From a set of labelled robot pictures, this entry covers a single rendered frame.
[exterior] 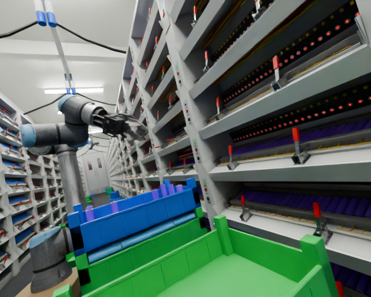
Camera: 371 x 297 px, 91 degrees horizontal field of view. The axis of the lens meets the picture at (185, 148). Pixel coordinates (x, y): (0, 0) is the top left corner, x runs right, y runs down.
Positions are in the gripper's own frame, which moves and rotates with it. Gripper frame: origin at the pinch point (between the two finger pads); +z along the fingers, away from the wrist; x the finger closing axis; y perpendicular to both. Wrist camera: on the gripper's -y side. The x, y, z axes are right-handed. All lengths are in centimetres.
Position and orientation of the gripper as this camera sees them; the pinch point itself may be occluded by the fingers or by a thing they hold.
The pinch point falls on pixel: (144, 133)
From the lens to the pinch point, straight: 74.7
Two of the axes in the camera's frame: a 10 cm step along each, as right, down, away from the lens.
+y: -2.9, 3.0, -9.1
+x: 2.9, -8.8, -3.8
